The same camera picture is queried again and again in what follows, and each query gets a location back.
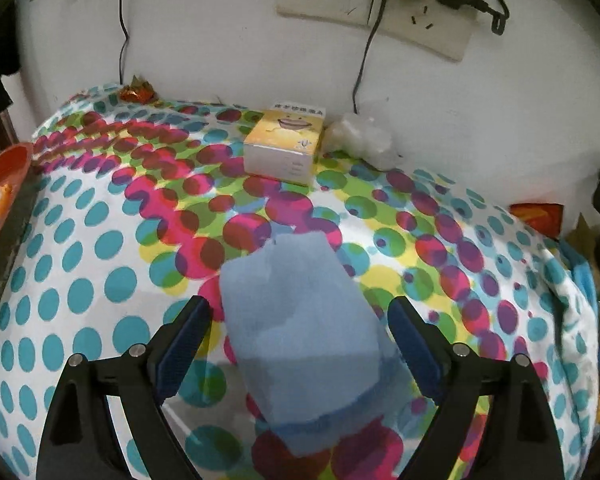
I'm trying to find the white plastic bag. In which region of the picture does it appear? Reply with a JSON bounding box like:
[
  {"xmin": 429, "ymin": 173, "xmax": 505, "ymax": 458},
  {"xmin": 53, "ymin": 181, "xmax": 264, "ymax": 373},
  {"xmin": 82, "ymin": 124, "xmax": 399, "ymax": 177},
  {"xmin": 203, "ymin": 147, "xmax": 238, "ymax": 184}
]
[{"xmin": 325, "ymin": 112, "xmax": 402, "ymax": 170}]

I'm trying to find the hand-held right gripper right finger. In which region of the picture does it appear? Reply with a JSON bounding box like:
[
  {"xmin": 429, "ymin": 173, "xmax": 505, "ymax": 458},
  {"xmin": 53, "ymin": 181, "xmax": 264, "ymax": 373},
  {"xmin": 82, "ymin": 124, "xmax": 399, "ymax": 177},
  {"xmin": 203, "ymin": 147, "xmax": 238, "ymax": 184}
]
[{"xmin": 387, "ymin": 296, "xmax": 566, "ymax": 480}]

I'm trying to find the black charger cable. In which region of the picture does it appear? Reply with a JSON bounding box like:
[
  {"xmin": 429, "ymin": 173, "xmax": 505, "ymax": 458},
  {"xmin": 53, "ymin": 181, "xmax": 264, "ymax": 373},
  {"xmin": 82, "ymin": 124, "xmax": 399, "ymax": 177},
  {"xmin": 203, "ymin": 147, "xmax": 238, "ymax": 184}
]
[{"xmin": 351, "ymin": 0, "xmax": 397, "ymax": 117}]

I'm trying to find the red orange packet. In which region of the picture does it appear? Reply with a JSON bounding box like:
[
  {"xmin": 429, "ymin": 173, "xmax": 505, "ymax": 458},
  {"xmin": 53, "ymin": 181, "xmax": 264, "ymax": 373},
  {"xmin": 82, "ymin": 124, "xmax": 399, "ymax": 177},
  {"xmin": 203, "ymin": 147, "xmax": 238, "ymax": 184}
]
[{"xmin": 510, "ymin": 203, "xmax": 564, "ymax": 237}]

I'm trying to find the yellow medicine box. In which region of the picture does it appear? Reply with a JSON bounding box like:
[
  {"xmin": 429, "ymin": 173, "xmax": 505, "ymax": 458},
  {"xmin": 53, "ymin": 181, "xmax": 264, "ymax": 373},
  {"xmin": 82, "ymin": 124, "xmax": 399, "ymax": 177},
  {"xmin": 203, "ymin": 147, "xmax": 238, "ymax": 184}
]
[{"xmin": 243, "ymin": 96, "xmax": 327, "ymax": 185}]

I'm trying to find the white wall outlet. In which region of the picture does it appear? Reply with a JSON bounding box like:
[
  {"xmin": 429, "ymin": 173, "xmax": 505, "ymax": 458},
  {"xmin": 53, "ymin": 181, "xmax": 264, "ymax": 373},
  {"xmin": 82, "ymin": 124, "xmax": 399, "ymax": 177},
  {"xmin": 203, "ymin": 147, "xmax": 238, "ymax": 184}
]
[{"xmin": 375, "ymin": 0, "xmax": 474, "ymax": 64}]

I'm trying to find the light blue sock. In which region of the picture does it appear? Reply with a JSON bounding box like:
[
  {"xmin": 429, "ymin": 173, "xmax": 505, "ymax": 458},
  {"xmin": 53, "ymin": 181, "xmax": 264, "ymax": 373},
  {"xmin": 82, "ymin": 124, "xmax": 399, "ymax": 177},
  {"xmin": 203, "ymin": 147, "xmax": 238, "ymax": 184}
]
[{"xmin": 219, "ymin": 232, "xmax": 407, "ymax": 457}]

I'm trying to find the polka dot tablecloth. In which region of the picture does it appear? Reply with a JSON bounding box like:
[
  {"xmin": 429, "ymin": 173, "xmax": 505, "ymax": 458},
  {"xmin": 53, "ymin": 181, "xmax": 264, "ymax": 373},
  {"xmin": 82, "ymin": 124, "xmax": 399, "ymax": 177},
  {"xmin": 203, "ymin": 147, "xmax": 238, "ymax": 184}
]
[{"xmin": 0, "ymin": 82, "xmax": 600, "ymax": 480}]

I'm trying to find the thin black cable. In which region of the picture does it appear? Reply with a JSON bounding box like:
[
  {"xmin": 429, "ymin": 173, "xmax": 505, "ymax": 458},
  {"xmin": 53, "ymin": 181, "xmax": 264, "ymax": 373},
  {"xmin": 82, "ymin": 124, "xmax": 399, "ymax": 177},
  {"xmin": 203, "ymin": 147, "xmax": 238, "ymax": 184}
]
[{"xmin": 116, "ymin": 0, "xmax": 132, "ymax": 84}]

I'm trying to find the red candy wrapper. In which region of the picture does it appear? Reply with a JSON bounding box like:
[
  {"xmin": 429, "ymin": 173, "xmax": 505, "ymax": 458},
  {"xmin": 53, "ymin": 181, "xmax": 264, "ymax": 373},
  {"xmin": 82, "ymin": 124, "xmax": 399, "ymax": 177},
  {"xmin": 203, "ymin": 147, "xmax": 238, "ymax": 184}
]
[{"xmin": 120, "ymin": 76, "xmax": 157, "ymax": 103}]

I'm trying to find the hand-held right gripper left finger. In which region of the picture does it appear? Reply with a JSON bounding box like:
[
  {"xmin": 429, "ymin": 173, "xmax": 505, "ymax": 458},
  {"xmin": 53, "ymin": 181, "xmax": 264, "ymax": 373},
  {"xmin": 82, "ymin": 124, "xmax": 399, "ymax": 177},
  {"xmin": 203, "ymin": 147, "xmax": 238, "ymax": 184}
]
[{"xmin": 36, "ymin": 295, "xmax": 213, "ymax": 480}]

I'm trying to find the round red tray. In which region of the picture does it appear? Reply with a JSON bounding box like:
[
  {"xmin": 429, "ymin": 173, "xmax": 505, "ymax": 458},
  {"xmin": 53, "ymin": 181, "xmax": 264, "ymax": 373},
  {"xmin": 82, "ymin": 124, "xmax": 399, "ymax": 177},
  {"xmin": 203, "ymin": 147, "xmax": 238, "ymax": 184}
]
[{"xmin": 0, "ymin": 142, "xmax": 37, "ymax": 273}]

